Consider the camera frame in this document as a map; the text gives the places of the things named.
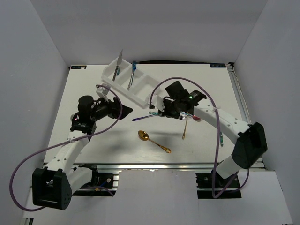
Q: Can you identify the white three-compartment plastic tray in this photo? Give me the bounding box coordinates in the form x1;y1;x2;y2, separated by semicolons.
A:
101;59;160;108

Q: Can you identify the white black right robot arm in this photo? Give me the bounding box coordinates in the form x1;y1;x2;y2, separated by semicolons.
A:
162;81;268;187

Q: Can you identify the right blue corner label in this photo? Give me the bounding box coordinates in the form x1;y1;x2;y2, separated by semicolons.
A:
210;64;226;68

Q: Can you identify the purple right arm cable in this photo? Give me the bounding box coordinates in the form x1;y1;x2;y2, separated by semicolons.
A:
150;77;250;199

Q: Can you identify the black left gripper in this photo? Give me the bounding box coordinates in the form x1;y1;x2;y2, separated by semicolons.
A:
90;94;132;122

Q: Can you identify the dark handled steak knife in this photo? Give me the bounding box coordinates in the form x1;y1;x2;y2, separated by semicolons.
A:
112;50;123;82

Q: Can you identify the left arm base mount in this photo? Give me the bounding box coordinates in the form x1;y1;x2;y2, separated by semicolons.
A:
67;164;119;196

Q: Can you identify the purple blue iridescent spoon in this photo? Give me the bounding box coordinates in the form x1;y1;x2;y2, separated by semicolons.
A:
132;115;155;121

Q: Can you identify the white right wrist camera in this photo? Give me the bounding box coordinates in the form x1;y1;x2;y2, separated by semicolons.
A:
146;94;165;112

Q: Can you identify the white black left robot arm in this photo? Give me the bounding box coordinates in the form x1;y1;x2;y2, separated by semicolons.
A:
32;96;133;210

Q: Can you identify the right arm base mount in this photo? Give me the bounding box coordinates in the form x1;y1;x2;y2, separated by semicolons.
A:
196;172;240;191

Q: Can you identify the aluminium table frame rail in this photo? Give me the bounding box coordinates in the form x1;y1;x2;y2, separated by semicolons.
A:
226;63;268;169

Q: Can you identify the left blue corner label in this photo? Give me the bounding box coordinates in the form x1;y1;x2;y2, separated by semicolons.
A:
70;65;87;69

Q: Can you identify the blue corner label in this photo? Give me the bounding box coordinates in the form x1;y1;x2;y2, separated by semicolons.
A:
70;65;87;69
210;64;226;68

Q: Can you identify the blue iridescent fork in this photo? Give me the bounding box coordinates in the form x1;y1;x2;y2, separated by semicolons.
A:
132;61;137;72

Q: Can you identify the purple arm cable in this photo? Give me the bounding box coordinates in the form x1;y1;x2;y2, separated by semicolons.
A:
150;77;250;199
9;83;124;211

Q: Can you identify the teal handled silver spoon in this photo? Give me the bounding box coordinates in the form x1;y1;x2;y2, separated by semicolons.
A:
220;132;224;147

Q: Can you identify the slim gold spoon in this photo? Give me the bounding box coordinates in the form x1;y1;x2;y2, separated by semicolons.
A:
182;120;188;140

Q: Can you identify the ornate silver fork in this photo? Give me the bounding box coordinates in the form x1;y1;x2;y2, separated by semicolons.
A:
127;70;134;91

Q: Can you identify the ornate gold spoon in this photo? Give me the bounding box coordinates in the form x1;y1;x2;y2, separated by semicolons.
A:
138;130;172;154

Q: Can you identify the teal handled silver fork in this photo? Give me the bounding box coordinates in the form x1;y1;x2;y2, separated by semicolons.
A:
149;111;193;121

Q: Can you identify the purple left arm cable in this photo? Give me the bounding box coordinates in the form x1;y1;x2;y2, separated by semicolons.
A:
9;83;124;211

